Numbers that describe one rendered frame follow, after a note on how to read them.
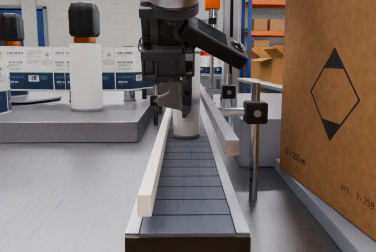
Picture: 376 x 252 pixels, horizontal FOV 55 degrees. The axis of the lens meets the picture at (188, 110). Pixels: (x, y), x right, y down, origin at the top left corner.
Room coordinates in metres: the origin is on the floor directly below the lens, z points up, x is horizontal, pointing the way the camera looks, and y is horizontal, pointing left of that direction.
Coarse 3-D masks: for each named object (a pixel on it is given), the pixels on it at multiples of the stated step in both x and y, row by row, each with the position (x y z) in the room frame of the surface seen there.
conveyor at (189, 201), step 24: (168, 144) 0.61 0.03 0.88; (192, 144) 0.61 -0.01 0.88; (168, 168) 0.48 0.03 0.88; (192, 168) 0.48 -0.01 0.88; (216, 168) 0.48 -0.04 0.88; (168, 192) 0.39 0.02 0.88; (192, 192) 0.39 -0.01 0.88; (216, 192) 0.39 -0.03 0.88; (168, 216) 0.33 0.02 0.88; (192, 216) 0.33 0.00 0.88; (216, 216) 0.33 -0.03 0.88
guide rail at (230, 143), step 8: (200, 88) 0.79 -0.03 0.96; (200, 96) 0.71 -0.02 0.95; (208, 96) 0.63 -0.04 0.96; (208, 104) 0.52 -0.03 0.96; (208, 112) 0.49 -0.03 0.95; (216, 112) 0.44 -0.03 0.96; (216, 120) 0.38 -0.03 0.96; (224, 120) 0.38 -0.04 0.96; (216, 128) 0.37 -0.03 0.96; (224, 128) 0.34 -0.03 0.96; (224, 136) 0.30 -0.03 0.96; (232, 136) 0.30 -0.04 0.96; (224, 144) 0.29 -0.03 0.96; (232, 144) 0.29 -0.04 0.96; (224, 152) 0.29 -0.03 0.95; (232, 152) 0.29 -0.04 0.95
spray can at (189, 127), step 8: (192, 80) 0.66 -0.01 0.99; (192, 88) 0.66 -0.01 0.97; (192, 96) 0.66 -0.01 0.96; (192, 104) 0.66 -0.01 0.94; (176, 112) 0.66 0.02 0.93; (192, 112) 0.66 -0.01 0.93; (176, 120) 0.66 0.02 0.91; (184, 120) 0.66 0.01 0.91; (192, 120) 0.66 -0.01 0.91; (176, 128) 0.66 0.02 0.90; (184, 128) 0.66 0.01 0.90; (192, 128) 0.66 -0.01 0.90; (176, 136) 0.66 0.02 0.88; (184, 136) 0.66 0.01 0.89; (192, 136) 0.66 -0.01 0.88
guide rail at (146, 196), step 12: (168, 108) 0.82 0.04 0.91; (168, 120) 0.66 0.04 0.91; (156, 144) 0.47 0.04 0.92; (156, 156) 0.41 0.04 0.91; (156, 168) 0.37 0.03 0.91; (144, 180) 0.33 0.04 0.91; (156, 180) 0.35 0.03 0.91; (144, 192) 0.30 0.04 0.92; (144, 204) 0.29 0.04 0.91; (144, 216) 0.29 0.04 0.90
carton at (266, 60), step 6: (264, 48) 4.14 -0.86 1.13; (270, 48) 4.15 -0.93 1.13; (264, 54) 4.10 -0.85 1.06; (252, 60) 3.99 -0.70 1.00; (258, 60) 3.83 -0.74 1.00; (264, 60) 3.97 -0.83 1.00; (270, 60) 3.82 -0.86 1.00; (264, 66) 3.97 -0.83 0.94; (270, 66) 3.81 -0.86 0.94; (264, 72) 3.96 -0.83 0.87; (270, 72) 3.81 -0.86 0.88; (264, 78) 3.96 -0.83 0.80; (270, 78) 3.81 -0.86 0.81
